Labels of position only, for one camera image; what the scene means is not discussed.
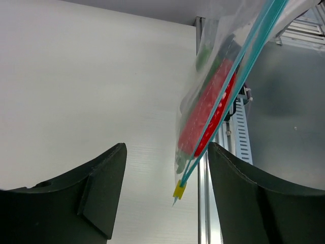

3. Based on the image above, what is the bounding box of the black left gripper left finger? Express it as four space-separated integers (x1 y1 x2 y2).
1 143 127 243

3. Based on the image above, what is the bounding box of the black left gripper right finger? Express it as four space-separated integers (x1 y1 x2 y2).
208 142 324 243

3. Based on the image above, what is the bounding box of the red fake chili pepper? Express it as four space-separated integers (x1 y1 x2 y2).
178 59 236 157

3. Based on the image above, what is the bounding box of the green fake chili pepper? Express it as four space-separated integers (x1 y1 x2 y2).
175 43 221 176

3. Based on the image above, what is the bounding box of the clear zip top bag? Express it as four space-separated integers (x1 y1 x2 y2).
173 1 317 200

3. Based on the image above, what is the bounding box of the white slotted cable duct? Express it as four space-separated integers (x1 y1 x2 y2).
230 98 253 165

